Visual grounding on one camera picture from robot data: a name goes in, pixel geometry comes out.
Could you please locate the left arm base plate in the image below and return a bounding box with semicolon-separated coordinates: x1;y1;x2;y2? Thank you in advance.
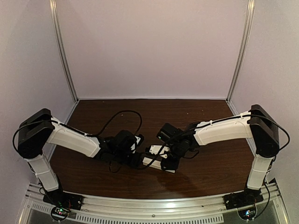
43;191;83;210

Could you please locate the aluminium frame post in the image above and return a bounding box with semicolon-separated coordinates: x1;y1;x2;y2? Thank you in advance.
49;0;78;103
226;0;255;103

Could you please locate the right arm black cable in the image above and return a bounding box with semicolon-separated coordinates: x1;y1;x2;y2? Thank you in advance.
137;111;290;206

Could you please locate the left aluminium frame post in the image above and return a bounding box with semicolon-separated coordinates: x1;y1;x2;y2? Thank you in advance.
49;0;78;103

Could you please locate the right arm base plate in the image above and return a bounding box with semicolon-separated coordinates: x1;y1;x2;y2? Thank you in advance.
223;189;263;210

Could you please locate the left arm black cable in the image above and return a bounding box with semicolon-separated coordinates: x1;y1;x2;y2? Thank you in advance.
12;110;143;173

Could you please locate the front aluminium rail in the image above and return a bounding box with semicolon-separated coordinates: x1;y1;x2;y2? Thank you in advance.
17;183;290;224

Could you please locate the right aluminium frame post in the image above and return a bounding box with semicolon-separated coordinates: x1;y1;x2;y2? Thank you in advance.
226;0;255;103

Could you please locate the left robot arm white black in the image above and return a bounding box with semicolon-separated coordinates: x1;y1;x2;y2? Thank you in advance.
12;108;144;209

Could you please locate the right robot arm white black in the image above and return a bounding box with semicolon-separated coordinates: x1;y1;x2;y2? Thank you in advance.
157;105;280;209

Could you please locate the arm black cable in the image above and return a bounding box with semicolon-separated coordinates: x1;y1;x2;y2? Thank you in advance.
137;111;290;206
12;110;143;173

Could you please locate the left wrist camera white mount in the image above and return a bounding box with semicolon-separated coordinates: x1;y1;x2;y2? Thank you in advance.
131;134;144;154

